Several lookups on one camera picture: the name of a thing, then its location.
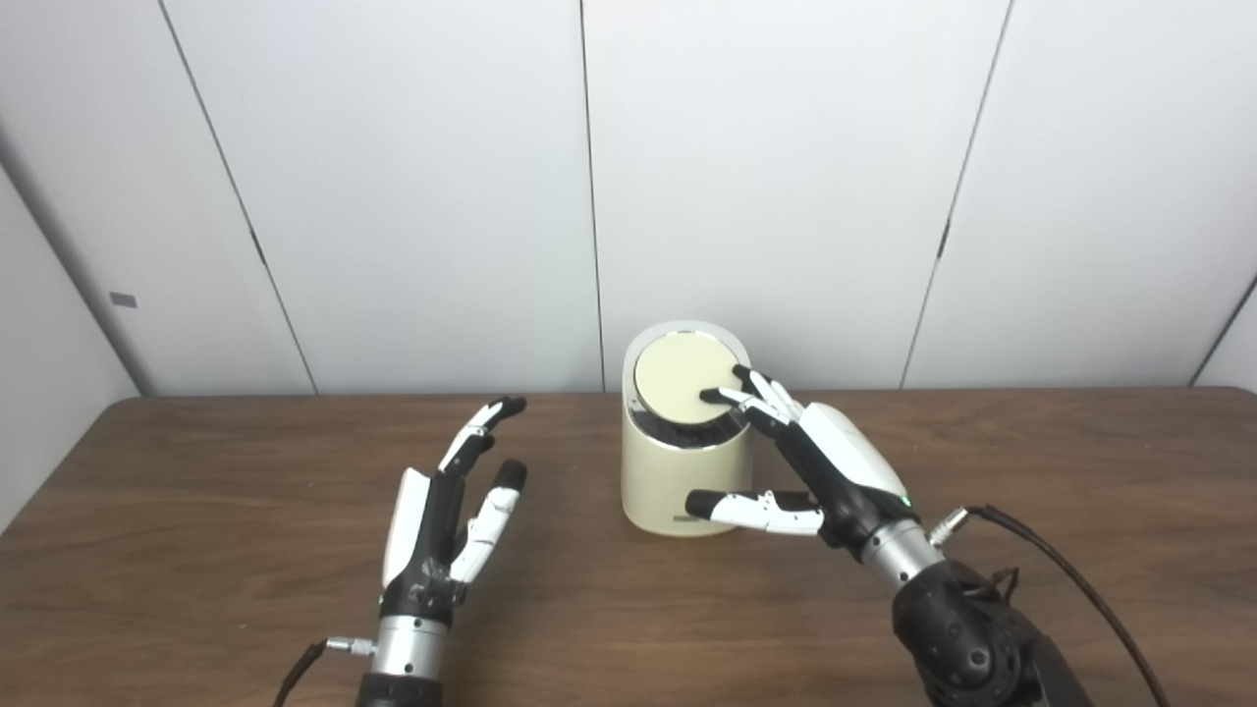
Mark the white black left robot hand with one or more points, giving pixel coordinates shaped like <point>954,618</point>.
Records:
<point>422,560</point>

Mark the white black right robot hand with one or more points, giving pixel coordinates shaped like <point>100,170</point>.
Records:
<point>845,471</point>

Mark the cream-colored cylindrical bin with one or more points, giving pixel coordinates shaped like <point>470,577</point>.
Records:
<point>668,476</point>

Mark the round cream bin lid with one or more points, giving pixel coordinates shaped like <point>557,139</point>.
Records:
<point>678,373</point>

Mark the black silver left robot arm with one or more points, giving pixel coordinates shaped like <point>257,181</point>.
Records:
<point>408,653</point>

